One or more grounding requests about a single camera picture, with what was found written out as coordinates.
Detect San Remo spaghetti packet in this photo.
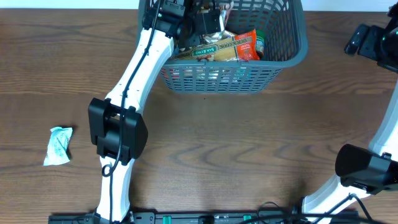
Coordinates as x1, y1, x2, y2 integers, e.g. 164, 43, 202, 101
174, 30, 260, 62

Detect green lid jar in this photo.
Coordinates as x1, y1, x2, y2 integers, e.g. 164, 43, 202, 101
255, 29, 265, 58

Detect teal white tissue pack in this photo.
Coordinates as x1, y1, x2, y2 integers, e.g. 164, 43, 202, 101
43, 126, 73, 166

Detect gold coffee bag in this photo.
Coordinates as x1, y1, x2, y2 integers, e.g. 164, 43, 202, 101
201, 30, 236, 44

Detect cream brown snack bag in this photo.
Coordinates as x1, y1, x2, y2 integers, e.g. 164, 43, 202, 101
218, 0, 234, 31

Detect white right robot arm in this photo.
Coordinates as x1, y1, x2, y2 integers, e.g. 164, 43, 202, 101
299, 5, 397, 223

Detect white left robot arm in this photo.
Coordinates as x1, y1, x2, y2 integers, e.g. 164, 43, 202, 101
88, 1, 224, 223

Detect grey plastic basket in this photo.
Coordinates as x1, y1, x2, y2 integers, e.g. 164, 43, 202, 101
160, 0, 308, 93

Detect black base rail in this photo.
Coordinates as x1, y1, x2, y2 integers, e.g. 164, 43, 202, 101
48, 207, 359, 224

